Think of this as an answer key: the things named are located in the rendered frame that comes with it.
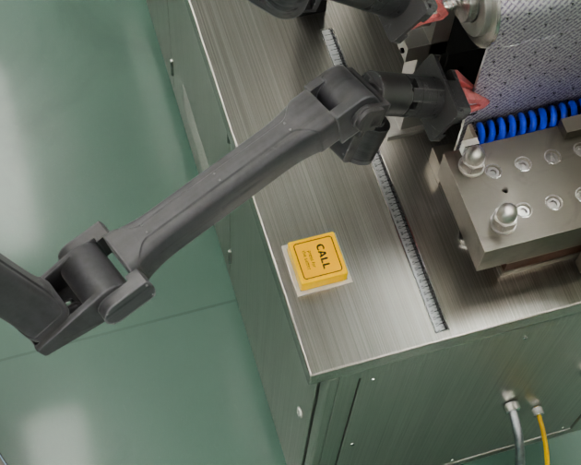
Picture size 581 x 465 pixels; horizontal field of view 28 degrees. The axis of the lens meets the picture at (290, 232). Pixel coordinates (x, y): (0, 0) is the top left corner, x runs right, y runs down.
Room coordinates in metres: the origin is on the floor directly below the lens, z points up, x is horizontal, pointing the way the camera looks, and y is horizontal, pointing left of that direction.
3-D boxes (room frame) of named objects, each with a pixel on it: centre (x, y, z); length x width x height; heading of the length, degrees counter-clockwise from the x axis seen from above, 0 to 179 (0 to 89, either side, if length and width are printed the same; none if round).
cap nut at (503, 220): (0.75, -0.28, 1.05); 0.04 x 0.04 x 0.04
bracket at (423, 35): (0.98, -0.15, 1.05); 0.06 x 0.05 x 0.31; 112
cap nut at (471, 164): (0.84, -0.24, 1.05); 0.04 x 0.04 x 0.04
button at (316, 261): (0.73, -0.04, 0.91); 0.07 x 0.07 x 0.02; 22
